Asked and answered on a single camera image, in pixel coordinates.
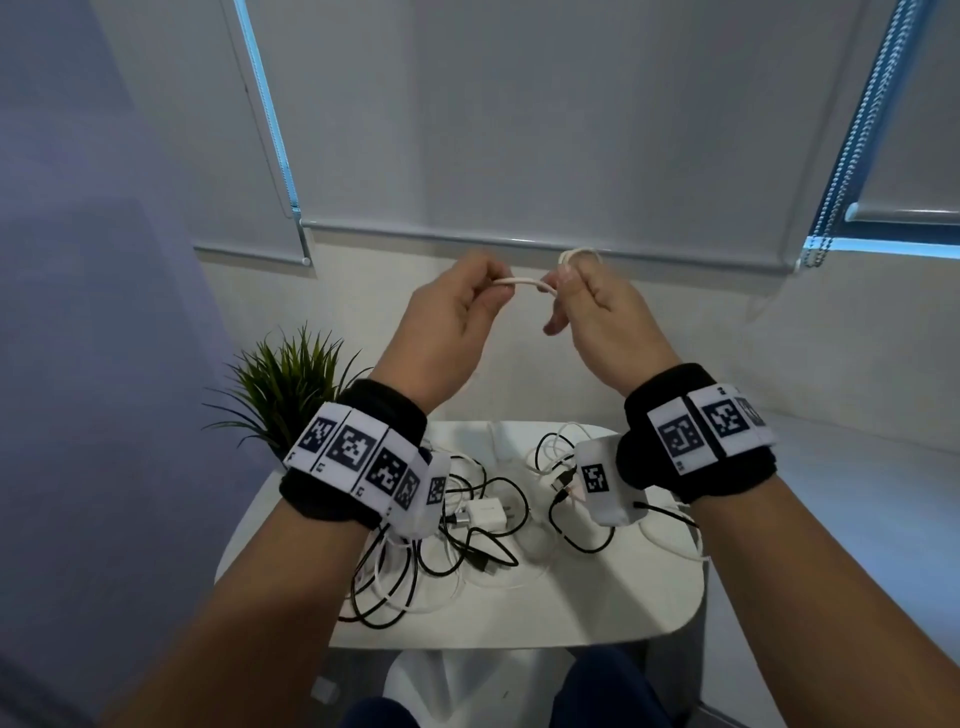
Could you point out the small white block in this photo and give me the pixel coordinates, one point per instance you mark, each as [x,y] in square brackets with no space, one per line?
[324,690]

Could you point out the person's left forearm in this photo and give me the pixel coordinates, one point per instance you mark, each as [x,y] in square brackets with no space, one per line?
[247,637]

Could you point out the black wristband with marker tags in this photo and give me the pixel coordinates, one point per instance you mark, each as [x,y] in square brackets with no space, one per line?
[697,435]
[352,450]

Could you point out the white charger adapter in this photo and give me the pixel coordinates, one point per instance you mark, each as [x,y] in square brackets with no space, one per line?
[487,515]

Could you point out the person's left leg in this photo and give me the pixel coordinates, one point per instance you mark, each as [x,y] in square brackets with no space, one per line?
[382,716]

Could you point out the person's right forearm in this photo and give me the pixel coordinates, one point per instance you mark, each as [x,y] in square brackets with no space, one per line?
[825,622]

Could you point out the wide white roller blind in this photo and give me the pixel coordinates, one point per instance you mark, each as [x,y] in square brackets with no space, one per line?
[562,112]

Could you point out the person's left hand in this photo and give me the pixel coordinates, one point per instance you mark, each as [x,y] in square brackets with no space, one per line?
[442,322]

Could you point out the green plant in black pot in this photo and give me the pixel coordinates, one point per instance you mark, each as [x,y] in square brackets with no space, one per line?
[285,390]

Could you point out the person's leg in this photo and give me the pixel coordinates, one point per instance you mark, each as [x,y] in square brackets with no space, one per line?
[611,697]
[382,716]

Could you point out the person's right hand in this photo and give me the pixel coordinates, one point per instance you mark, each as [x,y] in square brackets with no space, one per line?
[615,330]

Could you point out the person's right leg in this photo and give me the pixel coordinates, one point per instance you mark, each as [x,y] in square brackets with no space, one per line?
[611,697]

